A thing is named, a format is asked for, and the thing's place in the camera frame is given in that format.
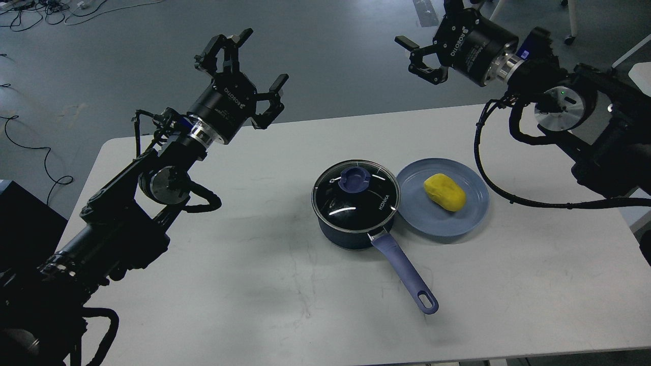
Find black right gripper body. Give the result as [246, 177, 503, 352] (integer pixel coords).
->
[433, 9, 519, 86]

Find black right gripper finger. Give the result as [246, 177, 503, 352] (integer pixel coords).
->
[443, 1, 481, 21]
[395, 35, 450, 85]

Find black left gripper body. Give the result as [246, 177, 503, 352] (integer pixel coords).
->
[187, 74, 257, 144]

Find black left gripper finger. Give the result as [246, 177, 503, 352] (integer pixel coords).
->
[251, 74, 289, 130]
[194, 28, 254, 78]

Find yellow potato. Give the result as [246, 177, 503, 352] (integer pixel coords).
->
[423, 173, 467, 211]

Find glass pot lid blue knob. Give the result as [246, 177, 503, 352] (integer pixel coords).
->
[312, 160, 401, 233]

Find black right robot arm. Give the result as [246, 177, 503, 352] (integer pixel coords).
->
[395, 1, 650, 210]

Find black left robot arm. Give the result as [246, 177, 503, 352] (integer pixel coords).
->
[2, 28, 288, 365]

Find white chair leg with caster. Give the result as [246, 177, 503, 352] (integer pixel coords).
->
[559, 0, 578, 46]

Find blue round plate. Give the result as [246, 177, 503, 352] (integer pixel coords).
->
[397, 158, 490, 237]

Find white table leg with caster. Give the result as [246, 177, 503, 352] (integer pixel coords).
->
[610, 34, 651, 69]

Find black box left edge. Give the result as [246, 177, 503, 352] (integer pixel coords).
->
[1, 180, 68, 272]

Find dark blue saucepan purple handle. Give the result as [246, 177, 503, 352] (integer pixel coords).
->
[311, 159, 439, 315]

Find tangled cables top left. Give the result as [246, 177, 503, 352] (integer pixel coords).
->
[0, 0, 168, 32]

